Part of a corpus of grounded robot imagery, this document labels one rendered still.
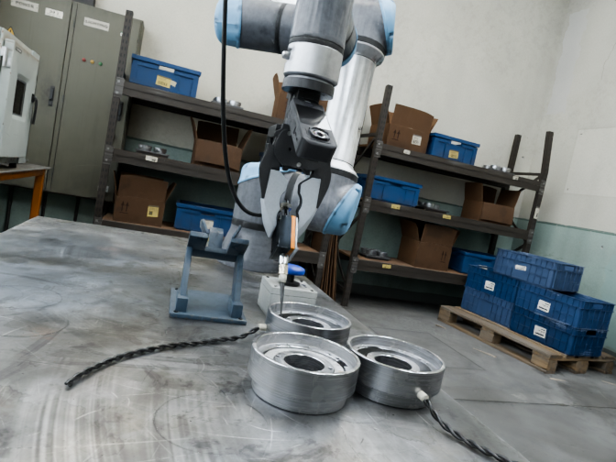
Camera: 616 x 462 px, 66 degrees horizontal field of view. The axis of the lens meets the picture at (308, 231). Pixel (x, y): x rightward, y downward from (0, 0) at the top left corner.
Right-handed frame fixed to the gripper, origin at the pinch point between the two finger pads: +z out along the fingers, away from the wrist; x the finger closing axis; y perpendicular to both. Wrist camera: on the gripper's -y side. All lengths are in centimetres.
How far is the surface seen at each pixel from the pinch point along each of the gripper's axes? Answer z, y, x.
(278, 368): 9.3, -24.0, 3.8
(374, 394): 12.2, -21.3, -7.1
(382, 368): 9.3, -22.0, -7.0
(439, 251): 32, 344, -235
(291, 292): 9.1, 3.2, -3.6
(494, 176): -49, 339, -272
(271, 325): 10.3, -9.2, 1.5
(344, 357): 9.7, -18.6, -4.3
